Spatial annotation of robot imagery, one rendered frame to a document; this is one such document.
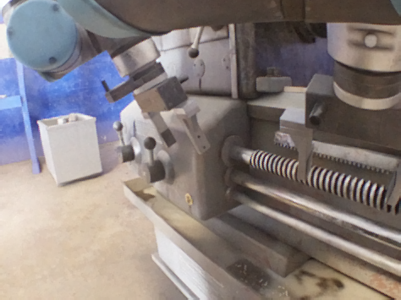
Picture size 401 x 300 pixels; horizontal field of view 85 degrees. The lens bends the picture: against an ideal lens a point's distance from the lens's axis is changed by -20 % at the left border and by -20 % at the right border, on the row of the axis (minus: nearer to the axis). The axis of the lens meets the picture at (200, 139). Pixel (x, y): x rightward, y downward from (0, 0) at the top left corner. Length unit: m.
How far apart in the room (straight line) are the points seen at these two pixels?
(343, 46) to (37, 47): 0.34
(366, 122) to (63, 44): 0.36
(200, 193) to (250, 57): 0.34
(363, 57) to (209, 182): 0.47
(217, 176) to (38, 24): 0.49
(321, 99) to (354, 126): 0.05
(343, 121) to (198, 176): 0.39
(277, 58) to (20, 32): 0.56
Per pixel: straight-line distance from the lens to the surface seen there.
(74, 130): 2.43
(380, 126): 0.30
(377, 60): 0.25
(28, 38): 0.36
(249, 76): 0.63
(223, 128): 0.62
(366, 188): 0.45
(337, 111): 0.30
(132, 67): 0.50
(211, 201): 0.65
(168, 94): 0.48
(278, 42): 0.71
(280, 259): 0.69
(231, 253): 0.79
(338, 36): 0.25
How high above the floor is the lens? 0.91
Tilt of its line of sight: 14 degrees down
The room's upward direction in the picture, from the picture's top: 3 degrees counter-clockwise
